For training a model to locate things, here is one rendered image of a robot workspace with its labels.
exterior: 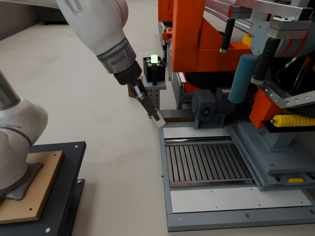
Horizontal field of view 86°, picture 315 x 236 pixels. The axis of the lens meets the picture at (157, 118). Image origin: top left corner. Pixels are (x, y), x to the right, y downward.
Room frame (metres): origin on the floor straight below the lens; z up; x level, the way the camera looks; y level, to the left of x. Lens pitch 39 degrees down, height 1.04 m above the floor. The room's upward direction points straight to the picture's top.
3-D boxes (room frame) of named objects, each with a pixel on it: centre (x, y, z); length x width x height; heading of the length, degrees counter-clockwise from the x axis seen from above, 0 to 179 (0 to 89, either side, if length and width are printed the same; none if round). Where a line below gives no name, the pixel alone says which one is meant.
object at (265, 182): (0.75, -0.76, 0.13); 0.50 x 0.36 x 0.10; 3
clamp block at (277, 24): (0.56, -0.39, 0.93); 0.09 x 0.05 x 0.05; 93
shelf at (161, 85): (1.29, 0.03, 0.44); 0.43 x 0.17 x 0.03; 3
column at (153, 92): (1.32, 0.03, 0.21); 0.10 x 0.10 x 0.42; 3
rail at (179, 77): (2.49, -0.16, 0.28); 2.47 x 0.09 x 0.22; 3
